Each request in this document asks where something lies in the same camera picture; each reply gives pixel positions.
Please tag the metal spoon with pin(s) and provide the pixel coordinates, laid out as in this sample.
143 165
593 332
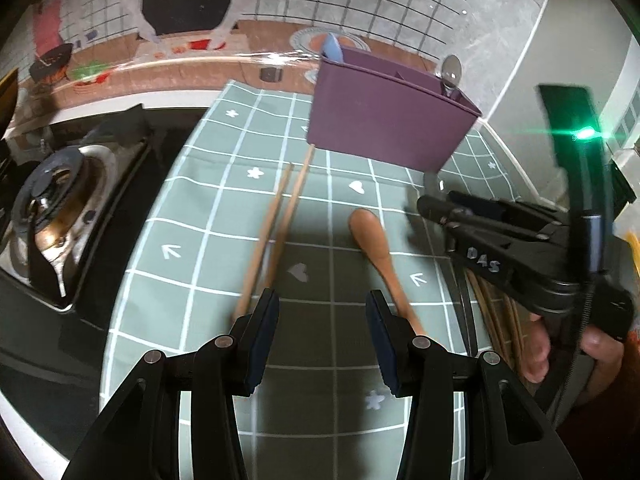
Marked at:
451 71

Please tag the person's right hand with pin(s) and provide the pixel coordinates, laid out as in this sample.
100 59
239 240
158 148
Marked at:
536 355

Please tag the wall poster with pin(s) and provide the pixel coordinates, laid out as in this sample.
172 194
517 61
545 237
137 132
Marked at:
350 0

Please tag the blue spoon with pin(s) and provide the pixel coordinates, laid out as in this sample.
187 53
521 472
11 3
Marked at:
332 50

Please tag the purple utensil holder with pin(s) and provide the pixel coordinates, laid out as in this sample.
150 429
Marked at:
385 110

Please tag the green checked tablecloth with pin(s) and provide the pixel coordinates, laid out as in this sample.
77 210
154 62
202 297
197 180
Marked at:
225 220

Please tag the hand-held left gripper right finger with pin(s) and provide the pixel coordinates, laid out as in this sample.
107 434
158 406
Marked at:
382 345

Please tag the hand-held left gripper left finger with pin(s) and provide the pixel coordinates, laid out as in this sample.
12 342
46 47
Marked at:
262 345

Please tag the wooden spoon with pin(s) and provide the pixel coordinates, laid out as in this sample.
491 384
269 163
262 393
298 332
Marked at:
372 240

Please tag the wooden chopstick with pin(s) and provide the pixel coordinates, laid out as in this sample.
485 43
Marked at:
514 325
295 200
267 230
492 320

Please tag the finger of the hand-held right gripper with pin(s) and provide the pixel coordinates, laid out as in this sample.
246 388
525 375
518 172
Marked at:
450 212
500 207

